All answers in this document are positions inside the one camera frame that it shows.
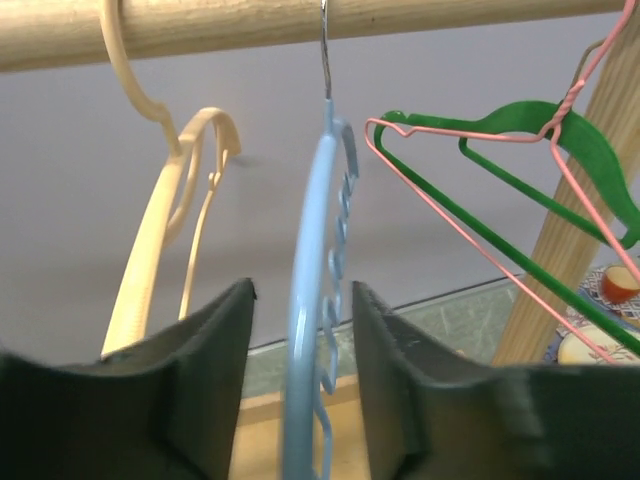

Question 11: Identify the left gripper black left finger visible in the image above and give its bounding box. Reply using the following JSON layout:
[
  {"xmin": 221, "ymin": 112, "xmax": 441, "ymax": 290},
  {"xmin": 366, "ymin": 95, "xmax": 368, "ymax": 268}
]
[{"xmin": 1, "ymin": 279, "xmax": 256, "ymax": 480}]

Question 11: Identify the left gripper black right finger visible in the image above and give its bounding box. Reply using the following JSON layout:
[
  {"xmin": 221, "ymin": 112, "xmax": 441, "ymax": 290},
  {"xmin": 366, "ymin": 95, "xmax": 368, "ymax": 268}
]
[{"xmin": 352, "ymin": 282, "xmax": 639, "ymax": 479}]

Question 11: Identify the light wooden hanger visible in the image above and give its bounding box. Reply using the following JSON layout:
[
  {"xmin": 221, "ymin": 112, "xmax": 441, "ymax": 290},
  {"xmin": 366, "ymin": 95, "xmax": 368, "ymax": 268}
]
[{"xmin": 100, "ymin": 1, "xmax": 241, "ymax": 357}]

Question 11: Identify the light blue hanger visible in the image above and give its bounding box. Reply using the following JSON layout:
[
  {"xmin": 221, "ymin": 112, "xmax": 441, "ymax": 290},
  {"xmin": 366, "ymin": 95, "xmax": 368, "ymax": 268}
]
[{"xmin": 282, "ymin": 2, "xmax": 359, "ymax": 479}]

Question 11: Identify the pink wire hanger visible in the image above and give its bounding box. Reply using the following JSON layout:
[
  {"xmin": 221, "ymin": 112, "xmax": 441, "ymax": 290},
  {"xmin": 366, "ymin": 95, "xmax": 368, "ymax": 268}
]
[{"xmin": 363, "ymin": 0, "xmax": 640, "ymax": 366}]

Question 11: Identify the green plastic hanger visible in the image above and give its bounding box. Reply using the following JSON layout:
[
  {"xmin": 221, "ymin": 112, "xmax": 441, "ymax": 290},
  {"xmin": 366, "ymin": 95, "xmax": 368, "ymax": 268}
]
[{"xmin": 372, "ymin": 100, "xmax": 640, "ymax": 356}]

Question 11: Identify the beige floral plate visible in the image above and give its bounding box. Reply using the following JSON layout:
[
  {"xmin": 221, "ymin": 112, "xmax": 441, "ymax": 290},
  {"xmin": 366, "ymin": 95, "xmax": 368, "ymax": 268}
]
[{"xmin": 556, "ymin": 326, "xmax": 640, "ymax": 366}]

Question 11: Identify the patterned placemat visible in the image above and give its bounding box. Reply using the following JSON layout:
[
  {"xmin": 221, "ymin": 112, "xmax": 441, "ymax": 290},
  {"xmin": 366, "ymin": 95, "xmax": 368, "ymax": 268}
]
[{"xmin": 544, "ymin": 267, "xmax": 639, "ymax": 364}]

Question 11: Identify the orange cup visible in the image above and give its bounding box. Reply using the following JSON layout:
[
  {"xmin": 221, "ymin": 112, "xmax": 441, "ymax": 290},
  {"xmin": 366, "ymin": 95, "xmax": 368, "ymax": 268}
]
[{"xmin": 601, "ymin": 265, "xmax": 639, "ymax": 304}]

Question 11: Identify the wooden clothes rack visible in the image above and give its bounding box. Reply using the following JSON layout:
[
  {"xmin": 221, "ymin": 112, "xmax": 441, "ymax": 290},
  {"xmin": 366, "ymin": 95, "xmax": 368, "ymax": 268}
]
[{"xmin": 1, "ymin": 1, "xmax": 639, "ymax": 355}]

